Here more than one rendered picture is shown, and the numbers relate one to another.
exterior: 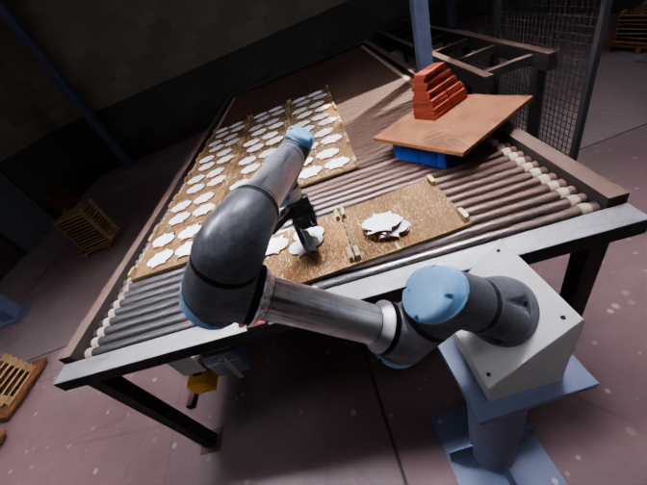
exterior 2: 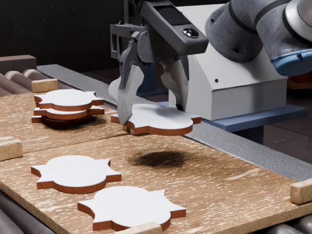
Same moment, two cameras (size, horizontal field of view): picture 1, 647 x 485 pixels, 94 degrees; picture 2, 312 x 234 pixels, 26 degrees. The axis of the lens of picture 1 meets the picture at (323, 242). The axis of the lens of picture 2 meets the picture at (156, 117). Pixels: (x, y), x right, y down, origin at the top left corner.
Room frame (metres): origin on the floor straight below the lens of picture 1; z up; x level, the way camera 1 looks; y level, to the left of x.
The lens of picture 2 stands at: (1.55, 0.81, 1.27)
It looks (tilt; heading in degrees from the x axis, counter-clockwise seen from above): 15 degrees down; 229
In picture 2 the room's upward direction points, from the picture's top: straight up
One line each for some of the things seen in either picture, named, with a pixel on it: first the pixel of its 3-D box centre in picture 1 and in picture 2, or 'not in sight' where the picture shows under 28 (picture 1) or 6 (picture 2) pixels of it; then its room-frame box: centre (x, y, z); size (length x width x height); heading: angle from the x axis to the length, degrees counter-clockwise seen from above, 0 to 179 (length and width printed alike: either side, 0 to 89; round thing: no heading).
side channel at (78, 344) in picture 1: (196, 157); not in sight; (2.92, 0.75, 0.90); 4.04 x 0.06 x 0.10; 169
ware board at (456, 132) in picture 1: (447, 119); not in sight; (1.30, -0.77, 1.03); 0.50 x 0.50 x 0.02; 22
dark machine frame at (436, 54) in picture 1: (431, 92); not in sight; (3.02, -1.65, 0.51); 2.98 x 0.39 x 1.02; 169
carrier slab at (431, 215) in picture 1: (398, 217); (25, 121); (0.91, -0.31, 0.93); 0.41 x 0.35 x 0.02; 83
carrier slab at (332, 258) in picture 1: (298, 253); (143, 183); (0.96, 0.11, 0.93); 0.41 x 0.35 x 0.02; 83
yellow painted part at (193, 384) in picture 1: (192, 370); not in sight; (0.79, 0.69, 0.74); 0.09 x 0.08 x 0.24; 79
